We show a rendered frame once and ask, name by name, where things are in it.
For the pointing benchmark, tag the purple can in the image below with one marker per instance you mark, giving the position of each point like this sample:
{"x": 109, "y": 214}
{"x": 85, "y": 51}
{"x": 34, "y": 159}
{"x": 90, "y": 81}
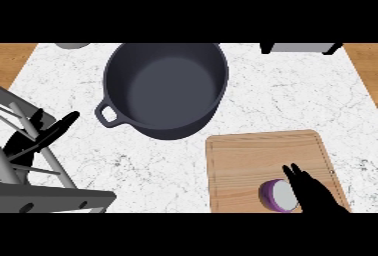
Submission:
{"x": 280, "y": 195}

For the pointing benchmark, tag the grey appliance with black legs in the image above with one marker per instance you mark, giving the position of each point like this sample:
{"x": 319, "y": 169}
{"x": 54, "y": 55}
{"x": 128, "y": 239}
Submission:
{"x": 300, "y": 46}

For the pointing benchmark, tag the grey round object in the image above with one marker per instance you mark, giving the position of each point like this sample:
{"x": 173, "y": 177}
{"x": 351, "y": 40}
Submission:
{"x": 72, "y": 45}

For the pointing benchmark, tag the dark grey pot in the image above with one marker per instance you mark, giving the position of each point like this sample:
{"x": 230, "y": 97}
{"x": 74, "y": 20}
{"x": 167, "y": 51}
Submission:
{"x": 167, "y": 90}

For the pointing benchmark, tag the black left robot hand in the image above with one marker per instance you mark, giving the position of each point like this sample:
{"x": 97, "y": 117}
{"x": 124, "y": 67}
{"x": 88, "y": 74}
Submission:
{"x": 46, "y": 135}

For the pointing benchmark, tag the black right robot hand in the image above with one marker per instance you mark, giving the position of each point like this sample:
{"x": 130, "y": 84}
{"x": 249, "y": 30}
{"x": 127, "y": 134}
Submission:
{"x": 314, "y": 196}

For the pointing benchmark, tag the wooden cutting board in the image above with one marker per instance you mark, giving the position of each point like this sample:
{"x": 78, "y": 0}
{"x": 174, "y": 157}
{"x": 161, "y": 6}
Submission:
{"x": 245, "y": 160}

